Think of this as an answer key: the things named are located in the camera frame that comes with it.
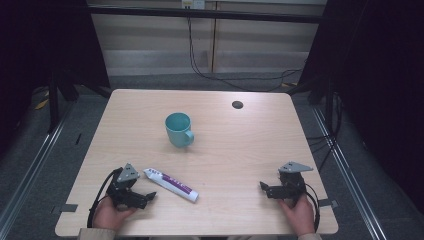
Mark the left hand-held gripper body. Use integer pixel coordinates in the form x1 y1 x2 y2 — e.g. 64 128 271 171
105 162 141 211

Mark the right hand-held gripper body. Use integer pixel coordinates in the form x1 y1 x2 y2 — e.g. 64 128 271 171
277 161 315 205

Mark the white purple toothpaste tube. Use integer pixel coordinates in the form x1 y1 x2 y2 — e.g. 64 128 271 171
142 167 200 204

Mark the teal mug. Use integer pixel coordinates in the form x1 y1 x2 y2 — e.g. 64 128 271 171
164 111 196 149

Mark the person's left hand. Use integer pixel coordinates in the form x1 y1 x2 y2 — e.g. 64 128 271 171
92 195 138 232

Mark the person's right hand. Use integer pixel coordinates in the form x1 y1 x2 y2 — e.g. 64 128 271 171
278 194 316 237

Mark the grey tape strip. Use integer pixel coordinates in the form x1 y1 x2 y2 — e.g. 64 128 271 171
317 198 339 209
50 203 79 215

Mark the black metal stand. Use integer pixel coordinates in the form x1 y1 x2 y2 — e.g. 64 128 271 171
47 70 62 134
324 79 336 135

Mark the yellow floor scrap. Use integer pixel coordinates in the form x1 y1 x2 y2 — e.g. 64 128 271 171
34 97 50 111

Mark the black curtain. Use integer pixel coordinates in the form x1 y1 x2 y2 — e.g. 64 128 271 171
297 0 424 214
0 0 112 158

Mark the black horizontal bar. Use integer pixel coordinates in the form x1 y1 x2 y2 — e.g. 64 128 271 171
87 5 326 25

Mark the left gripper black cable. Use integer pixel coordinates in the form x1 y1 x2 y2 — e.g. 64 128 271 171
86 167 124 229

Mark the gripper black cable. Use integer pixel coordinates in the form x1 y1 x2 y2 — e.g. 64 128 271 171
303 182 322 233
86 167 124 229

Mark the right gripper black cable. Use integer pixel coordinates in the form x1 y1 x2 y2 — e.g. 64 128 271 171
303 182 322 233

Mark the bundle of black floor cables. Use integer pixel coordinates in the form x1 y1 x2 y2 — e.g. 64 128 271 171
305 92 345 172

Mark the metal floor rail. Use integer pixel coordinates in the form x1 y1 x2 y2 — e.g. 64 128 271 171
0 102 76 232
311 106 388 240

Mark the long black wall cable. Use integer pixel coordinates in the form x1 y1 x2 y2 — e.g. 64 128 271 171
185 7 305 93

